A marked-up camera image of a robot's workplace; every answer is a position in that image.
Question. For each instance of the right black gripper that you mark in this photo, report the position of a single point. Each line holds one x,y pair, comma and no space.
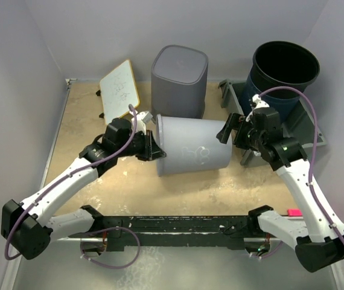
233,122

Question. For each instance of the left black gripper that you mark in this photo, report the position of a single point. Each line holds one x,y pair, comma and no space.
151,150

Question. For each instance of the smooth lavender round bin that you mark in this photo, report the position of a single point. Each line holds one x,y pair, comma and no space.
190,145

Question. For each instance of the grey slotted square bin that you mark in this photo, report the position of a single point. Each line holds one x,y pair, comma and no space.
178,82

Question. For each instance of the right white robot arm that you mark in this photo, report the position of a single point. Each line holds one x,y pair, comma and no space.
320,242

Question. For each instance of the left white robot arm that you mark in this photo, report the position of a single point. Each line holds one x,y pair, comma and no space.
31,225

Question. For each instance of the grey plastic crate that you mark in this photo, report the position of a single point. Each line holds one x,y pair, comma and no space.
299,124

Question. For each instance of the dark blue round bin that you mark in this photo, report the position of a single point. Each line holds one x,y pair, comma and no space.
279,63

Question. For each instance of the pink tape marker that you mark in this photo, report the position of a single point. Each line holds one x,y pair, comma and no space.
294,212

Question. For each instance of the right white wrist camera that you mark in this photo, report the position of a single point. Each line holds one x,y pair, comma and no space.
257,103

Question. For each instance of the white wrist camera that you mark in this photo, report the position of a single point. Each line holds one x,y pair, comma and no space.
257,103
140,120

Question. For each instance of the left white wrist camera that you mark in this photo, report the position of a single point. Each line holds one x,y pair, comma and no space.
140,120

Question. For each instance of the small whiteboard wooden frame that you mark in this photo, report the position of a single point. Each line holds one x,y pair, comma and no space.
117,91

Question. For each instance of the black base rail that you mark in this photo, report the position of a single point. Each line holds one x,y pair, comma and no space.
231,232

